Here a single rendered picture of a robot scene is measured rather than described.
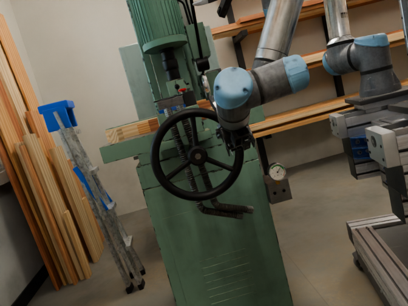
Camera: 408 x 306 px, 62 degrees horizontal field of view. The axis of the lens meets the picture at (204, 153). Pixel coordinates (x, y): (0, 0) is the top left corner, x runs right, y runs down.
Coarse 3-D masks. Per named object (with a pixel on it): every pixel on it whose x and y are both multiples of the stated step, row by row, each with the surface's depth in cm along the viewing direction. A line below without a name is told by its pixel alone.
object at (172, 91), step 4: (172, 80) 129; (176, 80) 129; (180, 80) 129; (184, 80) 129; (168, 84) 129; (172, 84) 129; (180, 84) 129; (184, 84) 129; (168, 88) 129; (172, 88) 129; (180, 88) 129; (172, 92) 129; (176, 92) 129; (180, 92) 129
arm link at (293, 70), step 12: (288, 60) 67; (300, 60) 66; (252, 72) 67; (264, 72) 66; (276, 72) 66; (288, 72) 66; (300, 72) 66; (264, 84) 66; (276, 84) 66; (288, 84) 66; (300, 84) 67; (264, 96) 67; (276, 96) 68
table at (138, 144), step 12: (252, 108) 121; (204, 120) 120; (252, 120) 122; (264, 120) 122; (204, 132) 111; (108, 144) 121; (120, 144) 119; (132, 144) 119; (144, 144) 119; (168, 144) 111; (108, 156) 119; (120, 156) 119; (132, 156) 120
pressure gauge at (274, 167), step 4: (272, 164) 119; (276, 164) 118; (280, 164) 118; (268, 168) 119; (272, 168) 118; (276, 168) 118; (280, 168) 118; (284, 168) 118; (268, 172) 118; (272, 172) 118; (276, 172) 118; (280, 172) 119; (284, 172) 119; (272, 176) 119; (276, 176) 119; (280, 176) 119; (284, 176) 119; (276, 180) 119; (276, 184) 121
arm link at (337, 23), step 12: (324, 0) 141; (336, 0) 137; (336, 12) 138; (336, 24) 139; (348, 24) 140; (336, 36) 140; (348, 36) 138; (336, 48) 139; (324, 60) 146; (336, 60) 140; (336, 72) 144; (348, 72) 142
